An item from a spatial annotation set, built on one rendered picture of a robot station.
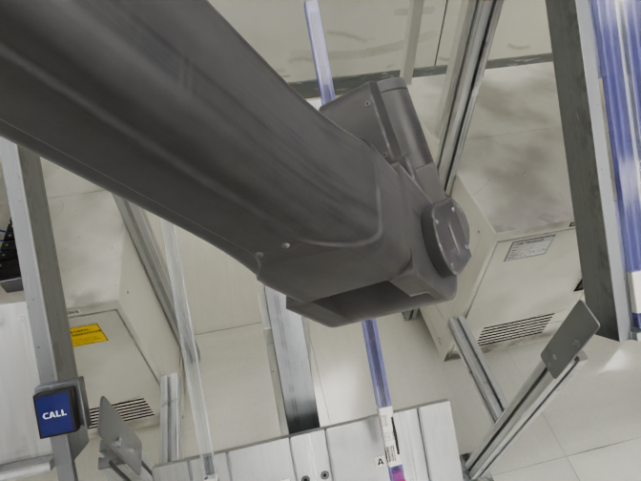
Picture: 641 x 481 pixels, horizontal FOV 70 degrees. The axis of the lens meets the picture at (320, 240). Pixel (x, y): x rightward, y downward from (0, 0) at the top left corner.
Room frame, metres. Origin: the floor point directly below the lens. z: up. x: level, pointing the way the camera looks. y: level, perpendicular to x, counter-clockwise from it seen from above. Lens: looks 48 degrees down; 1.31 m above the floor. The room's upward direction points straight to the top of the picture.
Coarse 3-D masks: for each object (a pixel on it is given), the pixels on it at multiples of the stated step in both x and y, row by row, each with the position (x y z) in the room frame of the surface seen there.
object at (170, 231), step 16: (176, 240) 0.33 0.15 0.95; (176, 256) 0.32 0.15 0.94; (176, 272) 0.31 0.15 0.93; (176, 288) 0.29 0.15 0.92; (176, 304) 0.28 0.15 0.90; (192, 336) 0.26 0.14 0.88; (192, 352) 0.24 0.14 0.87; (192, 368) 0.23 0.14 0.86; (192, 384) 0.22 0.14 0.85; (192, 400) 0.20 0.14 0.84; (208, 432) 0.18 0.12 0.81; (208, 448) 0.17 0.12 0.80; (208, 464) 0.15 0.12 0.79
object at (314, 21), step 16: (320, 32) 0.48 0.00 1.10; (320, 48) 0.47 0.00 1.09; (320, 64) 0.46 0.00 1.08; (320, 80) 0.44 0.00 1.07; (320, 96) 0.43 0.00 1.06; (368, 320) 0.26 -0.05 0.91; (368, 336) 0.25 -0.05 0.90; (368, 352) 0.23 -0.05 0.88; (384, 368) 0.22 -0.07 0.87; (384, 384) 0.21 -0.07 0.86; (384, 400) 0.20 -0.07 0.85; (400, 480) 0.14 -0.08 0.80
